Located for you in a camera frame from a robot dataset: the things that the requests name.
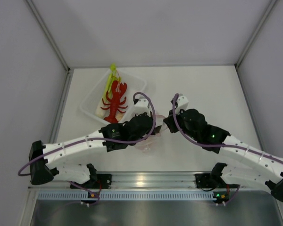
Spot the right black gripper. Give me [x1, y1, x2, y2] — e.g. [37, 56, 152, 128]
[164, 106, 200, 141]

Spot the clear zip top bag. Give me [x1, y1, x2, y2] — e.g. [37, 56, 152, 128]
[134, 114, 167, 153]

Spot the red fake lobster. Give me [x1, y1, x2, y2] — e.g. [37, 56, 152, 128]
[102, 81, 128, 124]

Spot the fake green leek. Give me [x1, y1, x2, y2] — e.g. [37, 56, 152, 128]
[95, 64, 121, 119]

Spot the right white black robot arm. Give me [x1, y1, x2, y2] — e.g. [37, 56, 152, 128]
[164, 109, 283, 202]

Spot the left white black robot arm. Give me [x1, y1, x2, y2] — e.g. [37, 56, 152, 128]
[29, 113, 154, 188]

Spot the translucent white plastic basket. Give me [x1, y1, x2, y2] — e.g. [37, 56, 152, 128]
[79, 64, 147, 125]

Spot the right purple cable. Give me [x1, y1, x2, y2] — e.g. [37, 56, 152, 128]
[168, 93, 283, 169]

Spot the purple cable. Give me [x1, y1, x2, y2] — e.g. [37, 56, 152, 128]
[18, 92, 157, 203]
[168, 93, 283, 169]

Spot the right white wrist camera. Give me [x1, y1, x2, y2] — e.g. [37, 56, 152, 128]
[171, 94, 189, 114]

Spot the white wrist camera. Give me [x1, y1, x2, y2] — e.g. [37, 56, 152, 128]
[171, 94, 189, 114]
[133, 98, 151, 116]

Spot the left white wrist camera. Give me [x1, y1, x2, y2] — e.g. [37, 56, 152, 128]
[133, 98, 151, 116]

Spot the aluminium rail base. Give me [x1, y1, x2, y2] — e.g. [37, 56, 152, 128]
[28, 171, 261, 190]

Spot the left aluminium frame post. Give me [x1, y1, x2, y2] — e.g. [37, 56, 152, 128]
[25, 0, 70, 71]

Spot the aluminium frame post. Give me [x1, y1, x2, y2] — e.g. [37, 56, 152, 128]
[25, 0, 70, 71]
[235, 0, 279, 68]

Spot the white slotted cable duct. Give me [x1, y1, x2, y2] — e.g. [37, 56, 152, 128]
[38, 191, 226, 201]

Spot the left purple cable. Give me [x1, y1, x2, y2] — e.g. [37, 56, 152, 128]
[18, 92, 157, 203]

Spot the right aluminium frame post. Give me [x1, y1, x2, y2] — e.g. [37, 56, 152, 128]
[235, 0, 279, 68]

